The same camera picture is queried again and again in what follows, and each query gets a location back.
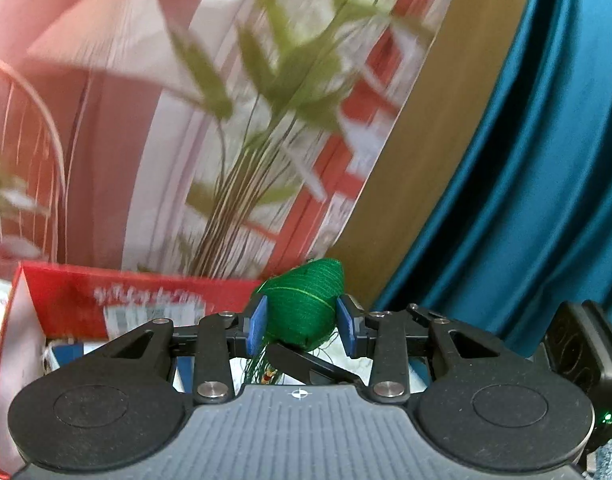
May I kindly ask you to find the printed room backdrop cloth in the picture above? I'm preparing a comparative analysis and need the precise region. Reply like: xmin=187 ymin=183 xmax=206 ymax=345
xmin=0 ymin=0 xmax=451 ymax=278

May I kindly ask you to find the teal curtain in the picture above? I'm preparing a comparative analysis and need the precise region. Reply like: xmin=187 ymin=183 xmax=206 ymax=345
xmin=376 ymin=0 xmax=612 ymax=354

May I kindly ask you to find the green knitted ball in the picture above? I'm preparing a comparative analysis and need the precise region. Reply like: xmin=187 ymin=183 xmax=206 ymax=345
xmin=241 ymin=257 xmax=346 ymax=386

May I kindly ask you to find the red cardboard box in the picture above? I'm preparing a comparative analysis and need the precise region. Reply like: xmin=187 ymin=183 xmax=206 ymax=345
xmin=0 ymin=262 xmax=259 ymax=479

